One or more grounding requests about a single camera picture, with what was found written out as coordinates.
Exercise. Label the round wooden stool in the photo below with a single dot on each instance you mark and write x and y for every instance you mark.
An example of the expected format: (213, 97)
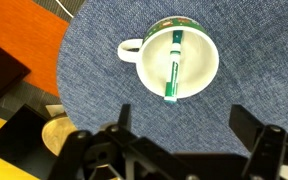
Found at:
(55, 133)

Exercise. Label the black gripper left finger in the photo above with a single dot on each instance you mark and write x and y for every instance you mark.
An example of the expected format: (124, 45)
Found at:
(117, 150)

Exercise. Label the black box cabinet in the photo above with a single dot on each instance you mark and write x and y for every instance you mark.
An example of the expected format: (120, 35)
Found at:
(0, 73)

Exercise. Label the green marker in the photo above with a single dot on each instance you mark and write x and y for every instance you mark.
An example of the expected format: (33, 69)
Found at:
(174, 76)

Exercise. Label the white paper sheet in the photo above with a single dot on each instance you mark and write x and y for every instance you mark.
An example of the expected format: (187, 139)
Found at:
(54, 110)

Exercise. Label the white mug with green band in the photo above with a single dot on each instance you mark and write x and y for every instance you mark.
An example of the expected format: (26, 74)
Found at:
(197, 60)

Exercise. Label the round table, blue cloth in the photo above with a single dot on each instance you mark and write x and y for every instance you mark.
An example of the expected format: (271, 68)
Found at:
(250, 50)

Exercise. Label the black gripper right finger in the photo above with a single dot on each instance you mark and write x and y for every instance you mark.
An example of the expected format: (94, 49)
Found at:
(270, 150)

